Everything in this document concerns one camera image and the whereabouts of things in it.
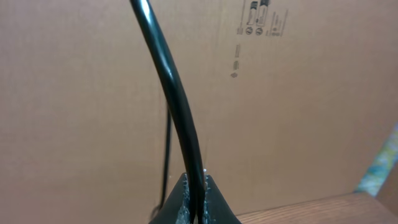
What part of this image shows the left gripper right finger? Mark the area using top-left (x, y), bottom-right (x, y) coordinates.
top-left (202, 175), bottom-right (241, 224)

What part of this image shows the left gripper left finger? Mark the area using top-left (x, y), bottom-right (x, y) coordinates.
top-left (149, 173), bottom-right (190, 224)

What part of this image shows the black cable bundle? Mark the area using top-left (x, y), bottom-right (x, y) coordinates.
top-left (129, 0), bottom-right (208, 224)

